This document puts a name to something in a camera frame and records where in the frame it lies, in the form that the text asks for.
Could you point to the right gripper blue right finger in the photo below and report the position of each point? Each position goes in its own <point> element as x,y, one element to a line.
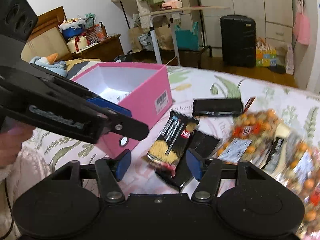
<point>207,173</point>

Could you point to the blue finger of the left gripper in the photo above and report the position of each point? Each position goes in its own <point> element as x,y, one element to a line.
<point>127,126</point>
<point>108,104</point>

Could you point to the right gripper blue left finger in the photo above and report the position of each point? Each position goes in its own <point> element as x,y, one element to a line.
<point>109,173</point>

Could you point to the black soda cracker packet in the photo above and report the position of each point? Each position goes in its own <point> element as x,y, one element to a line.
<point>168,149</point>

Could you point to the clear bag mixed nuts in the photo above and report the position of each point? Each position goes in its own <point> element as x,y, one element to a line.
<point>251,137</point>
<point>292,162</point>

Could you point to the plain black snack packet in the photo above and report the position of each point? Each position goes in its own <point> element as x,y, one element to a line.
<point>218,107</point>

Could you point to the person's left hand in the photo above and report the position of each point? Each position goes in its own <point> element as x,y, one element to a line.
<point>11,142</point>

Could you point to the goose plush in blue blanket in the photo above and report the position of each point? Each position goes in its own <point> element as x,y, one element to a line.
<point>50,63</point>

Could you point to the pink cardboard box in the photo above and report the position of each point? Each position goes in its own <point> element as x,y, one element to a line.
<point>142,88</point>

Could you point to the wooden nightstand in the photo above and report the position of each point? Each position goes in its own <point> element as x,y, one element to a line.
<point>105,51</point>

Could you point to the cream gift box red ribbon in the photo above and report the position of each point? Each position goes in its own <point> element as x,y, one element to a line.
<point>77,43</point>

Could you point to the brown paper bag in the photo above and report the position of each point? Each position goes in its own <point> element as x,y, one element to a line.
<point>134,34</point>

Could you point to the teal shopping bag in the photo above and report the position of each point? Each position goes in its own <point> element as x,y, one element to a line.
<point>187,39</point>

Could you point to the rolling laptop table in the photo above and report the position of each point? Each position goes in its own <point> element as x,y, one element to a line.
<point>169,13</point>

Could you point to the pink tissue box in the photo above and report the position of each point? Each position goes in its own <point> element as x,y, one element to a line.
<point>171,4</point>

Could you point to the colourful gift bag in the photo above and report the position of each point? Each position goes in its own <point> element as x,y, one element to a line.
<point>266,55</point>

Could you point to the white plastic package on floor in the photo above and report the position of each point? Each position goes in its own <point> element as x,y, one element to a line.
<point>289,60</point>

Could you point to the black suitcase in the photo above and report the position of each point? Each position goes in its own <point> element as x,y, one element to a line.
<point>238,38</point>

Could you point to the pink paper bag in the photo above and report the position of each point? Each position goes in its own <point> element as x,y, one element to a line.
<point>301,28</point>

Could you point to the white wardrobe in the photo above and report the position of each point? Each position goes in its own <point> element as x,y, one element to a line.
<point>273,18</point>

